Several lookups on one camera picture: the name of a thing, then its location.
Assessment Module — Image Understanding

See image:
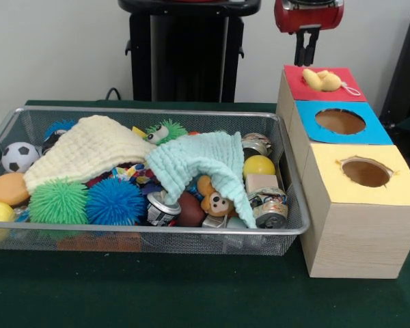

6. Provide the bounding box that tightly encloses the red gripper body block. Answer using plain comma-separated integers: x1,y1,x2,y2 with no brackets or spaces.
273,0,345,34

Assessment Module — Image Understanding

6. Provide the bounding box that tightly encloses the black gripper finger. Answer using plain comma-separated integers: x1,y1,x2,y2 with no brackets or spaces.
305,27,320,66
294,30,308,67

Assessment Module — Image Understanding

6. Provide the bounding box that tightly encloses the yellow plush duck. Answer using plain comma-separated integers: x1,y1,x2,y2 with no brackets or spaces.
302,68,363,96

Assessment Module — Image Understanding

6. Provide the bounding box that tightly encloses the light blue waffle cloth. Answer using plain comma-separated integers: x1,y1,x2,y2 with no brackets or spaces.
145,131,259,229

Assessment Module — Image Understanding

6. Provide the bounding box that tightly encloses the brown plush monkey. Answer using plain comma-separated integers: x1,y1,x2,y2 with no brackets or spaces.
196,175,238,218

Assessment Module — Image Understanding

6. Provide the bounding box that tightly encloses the wooden box with three holes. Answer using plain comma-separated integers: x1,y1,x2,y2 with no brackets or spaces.
275,64,410,279

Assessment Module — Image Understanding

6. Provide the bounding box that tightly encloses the yellow smooth ball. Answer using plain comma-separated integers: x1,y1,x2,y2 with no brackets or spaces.
242,155,277,178

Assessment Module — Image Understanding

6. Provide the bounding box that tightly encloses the green spiky toy with eyes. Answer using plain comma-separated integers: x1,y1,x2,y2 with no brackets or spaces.
145,118,189,146

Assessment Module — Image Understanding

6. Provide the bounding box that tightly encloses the crushed printed drink can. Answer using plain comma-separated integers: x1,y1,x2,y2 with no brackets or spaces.
247,191,290,229

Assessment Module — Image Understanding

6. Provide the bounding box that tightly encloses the cream waffle cloth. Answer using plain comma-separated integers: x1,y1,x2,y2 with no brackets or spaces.
22,114,158,195

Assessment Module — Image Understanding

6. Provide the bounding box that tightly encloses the blue spiky rubber ball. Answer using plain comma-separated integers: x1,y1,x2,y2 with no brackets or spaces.
86,176,148,226

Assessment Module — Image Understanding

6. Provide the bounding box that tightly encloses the green spiky rubber ball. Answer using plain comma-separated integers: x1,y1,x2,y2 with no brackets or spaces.
29,177,92,225

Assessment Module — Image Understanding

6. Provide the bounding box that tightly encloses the small soccer ball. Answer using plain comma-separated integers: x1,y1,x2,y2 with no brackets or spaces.
1,141,40,174

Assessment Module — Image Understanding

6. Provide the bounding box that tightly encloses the orange foam ball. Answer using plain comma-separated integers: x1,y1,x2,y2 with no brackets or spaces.
0,172,31,206

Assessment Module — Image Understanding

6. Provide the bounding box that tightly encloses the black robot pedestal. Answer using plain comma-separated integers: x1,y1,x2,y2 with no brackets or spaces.
118,0,262,103

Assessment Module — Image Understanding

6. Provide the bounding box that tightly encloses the wire mesh bin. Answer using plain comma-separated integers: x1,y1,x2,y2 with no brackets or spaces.
0,105,311,256

